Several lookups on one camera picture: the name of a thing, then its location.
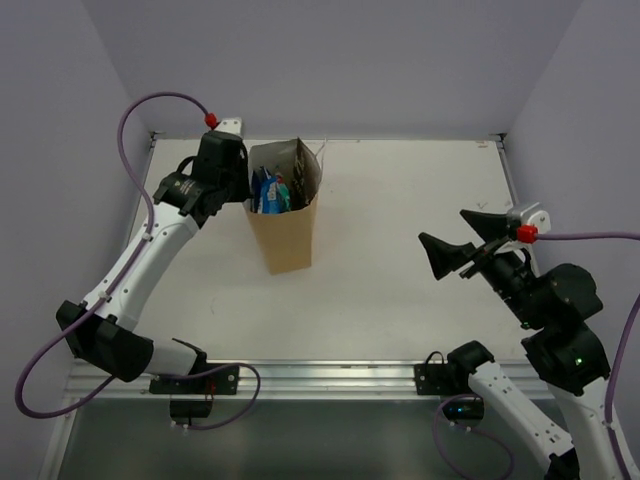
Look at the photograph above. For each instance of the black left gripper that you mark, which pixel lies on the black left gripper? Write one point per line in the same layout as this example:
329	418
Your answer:
239	167

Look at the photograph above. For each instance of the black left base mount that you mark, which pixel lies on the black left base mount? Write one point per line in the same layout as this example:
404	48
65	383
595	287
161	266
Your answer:
191	400

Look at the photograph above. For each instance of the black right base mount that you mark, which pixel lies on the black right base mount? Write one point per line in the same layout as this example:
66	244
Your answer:
433	377

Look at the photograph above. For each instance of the aluminium table rail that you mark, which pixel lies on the aluminium table rail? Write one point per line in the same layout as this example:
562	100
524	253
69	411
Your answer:
306	380

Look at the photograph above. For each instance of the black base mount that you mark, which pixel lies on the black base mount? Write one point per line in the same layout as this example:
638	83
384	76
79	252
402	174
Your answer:
191	400
433	377

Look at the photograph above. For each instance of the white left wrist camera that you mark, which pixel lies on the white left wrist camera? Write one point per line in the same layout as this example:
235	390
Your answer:
231	125

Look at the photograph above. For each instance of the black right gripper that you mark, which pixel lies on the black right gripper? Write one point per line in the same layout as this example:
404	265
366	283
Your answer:
444	256

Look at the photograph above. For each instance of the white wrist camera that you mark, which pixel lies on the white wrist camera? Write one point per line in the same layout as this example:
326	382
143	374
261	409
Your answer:
524	222
231	125

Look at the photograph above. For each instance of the blue Kettle vinegar chips bag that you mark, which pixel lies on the blue Kettle vinegar chips bag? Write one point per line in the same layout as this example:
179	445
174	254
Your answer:
266	196

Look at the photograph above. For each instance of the brown Kettle chips bag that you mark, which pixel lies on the brown Kettle chips bag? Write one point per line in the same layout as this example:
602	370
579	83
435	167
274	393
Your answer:
306	178

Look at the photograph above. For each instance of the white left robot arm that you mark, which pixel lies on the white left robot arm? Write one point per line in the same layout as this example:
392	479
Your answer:
101	328

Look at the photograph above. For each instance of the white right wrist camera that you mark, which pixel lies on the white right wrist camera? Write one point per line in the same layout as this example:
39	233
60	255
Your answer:
524	222

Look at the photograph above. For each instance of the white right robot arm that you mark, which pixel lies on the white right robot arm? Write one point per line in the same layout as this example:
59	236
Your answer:
564	352

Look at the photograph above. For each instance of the brown paper bag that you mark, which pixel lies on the brown paper bag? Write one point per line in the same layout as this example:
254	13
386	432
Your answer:
285	240

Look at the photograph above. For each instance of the teal Fox's mint candy bag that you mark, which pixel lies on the teal Fox's mint candy bag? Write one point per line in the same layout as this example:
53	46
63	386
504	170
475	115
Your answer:
282	194

